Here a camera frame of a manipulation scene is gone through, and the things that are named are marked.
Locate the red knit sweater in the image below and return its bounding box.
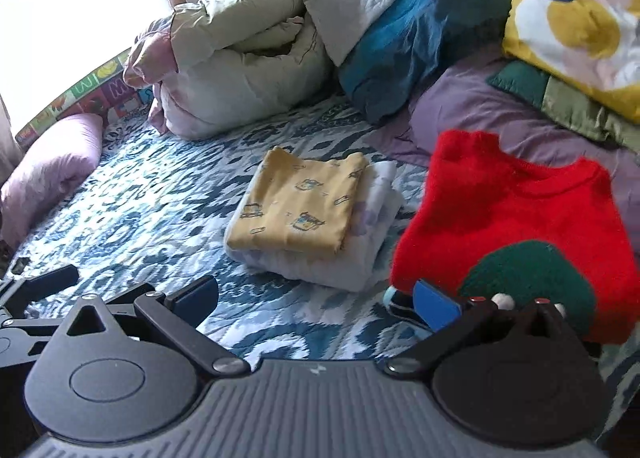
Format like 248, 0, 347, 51
390, 130, 639, 344

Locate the yellow printed kids garment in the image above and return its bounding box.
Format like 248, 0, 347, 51
226, 147, 368, 256

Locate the blue white patterned bedspread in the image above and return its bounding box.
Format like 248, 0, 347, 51
17, 96, 639, 442

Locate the white floral folded garment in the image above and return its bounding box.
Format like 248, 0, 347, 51
224, 161, 404, 292

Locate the pink pillow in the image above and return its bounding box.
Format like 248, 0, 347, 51
1, 114, 103, 250

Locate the purple bed sheet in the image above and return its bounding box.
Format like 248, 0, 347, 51
364, 45, 639, 252

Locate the colourful alphabet play mat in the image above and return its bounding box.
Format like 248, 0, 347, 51
14, 50, 153, 152

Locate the pink white duvet bundle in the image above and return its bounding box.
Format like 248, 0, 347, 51
122, 0, 332, 140

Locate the green cushion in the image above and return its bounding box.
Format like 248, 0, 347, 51
487, 60, 639, 155

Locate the window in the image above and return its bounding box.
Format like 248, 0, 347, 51
1, 0, 170, 132

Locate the teal blue pillow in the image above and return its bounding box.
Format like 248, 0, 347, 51
338, 0, 511, 126

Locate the yellow cartoon cushion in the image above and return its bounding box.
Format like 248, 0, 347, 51
502, 0, 639, 123

